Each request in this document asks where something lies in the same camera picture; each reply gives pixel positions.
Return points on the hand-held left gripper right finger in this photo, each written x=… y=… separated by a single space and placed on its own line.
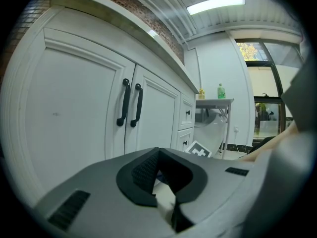
x=218 y=180

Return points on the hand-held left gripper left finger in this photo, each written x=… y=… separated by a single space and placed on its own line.
x=99 y=195

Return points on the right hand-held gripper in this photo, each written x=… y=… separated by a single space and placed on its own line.
x=198 y=151

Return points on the white cabinet door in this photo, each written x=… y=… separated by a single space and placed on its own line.
x=74 y=108
x=158 y=113

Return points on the person's right forearm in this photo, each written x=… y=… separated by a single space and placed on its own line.
x=270 y=147

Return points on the white drawer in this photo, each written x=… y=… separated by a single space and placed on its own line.
x=189 y=135
x=184 y=123

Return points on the white vanity cabinet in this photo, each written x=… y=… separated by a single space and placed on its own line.
x=74 y=26

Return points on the white folding table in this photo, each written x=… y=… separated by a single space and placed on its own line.
x=215 y=100

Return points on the small yellow bottle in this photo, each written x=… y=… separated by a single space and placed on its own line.
x=201 y=94

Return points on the person's black trousers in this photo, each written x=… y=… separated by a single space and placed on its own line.
x=263 y=142

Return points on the green plastic bottle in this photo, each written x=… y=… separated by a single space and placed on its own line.
x=221 y=92

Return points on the black framed window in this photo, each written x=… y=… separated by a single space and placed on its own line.
x=275 y=83

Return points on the long ceiling light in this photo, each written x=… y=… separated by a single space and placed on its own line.
x=215 y=5

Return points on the white wall socket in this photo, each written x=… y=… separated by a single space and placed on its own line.
x=235 y=129

